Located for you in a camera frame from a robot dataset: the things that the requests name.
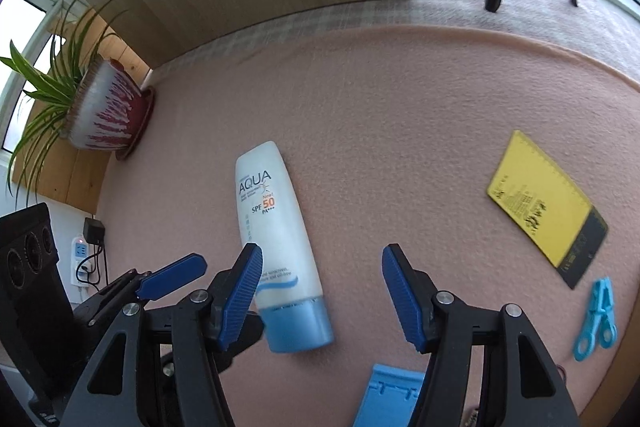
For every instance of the teal plastic clothespin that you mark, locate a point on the teal plastic clothespin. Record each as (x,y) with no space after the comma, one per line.
(599,327)

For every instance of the green spider plant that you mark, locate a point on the green spider plant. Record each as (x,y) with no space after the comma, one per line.
(55,90)

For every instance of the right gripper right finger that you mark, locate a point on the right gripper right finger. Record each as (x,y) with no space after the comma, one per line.
(521,385)

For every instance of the white wall power strip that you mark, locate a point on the white wall power strip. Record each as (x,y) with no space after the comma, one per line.
(85,263)

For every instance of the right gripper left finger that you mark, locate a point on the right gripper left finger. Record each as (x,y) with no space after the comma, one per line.
(187,392)

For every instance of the black plug adapter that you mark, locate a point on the black plug adapter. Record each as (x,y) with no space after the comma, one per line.
(94,232)

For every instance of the yellow black card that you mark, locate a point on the yellow black card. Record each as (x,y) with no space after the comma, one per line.
(547,205)

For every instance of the red white flower pot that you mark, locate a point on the red white flower pot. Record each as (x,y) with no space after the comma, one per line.
(110,112)

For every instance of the white sunscreen bottle blue cap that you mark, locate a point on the white sunscreen bottle blue cap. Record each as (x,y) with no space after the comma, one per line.
(289,295)

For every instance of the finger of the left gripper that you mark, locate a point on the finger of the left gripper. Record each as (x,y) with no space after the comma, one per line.
(134,287)
(251,332)

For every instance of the blue plastic holder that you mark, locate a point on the blue plastic holder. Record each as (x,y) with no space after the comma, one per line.
(390,397)

